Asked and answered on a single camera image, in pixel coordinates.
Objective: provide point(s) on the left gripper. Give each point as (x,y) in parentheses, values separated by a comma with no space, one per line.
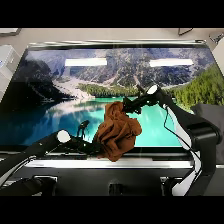
(87,146)

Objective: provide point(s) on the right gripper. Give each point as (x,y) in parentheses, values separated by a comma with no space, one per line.
(135,104)

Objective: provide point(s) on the brown garment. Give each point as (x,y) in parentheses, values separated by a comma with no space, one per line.
(116,133)

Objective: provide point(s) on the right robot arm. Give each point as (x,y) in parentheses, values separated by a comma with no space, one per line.
(204,133)

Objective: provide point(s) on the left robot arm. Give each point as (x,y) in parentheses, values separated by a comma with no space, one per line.
(40,147)

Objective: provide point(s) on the silver frame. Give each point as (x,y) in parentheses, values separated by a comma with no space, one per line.
(150,164)

